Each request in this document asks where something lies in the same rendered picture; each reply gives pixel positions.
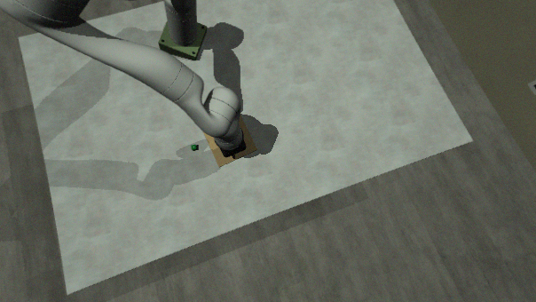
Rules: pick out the tan square mat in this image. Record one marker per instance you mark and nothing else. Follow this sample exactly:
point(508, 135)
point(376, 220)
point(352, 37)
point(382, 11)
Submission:
point(221, 160)

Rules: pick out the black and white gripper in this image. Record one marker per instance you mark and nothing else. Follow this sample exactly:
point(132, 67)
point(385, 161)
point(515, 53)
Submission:
point(234, 147)

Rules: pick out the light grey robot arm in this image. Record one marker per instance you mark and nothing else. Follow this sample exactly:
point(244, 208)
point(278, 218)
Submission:
point(60, 21)

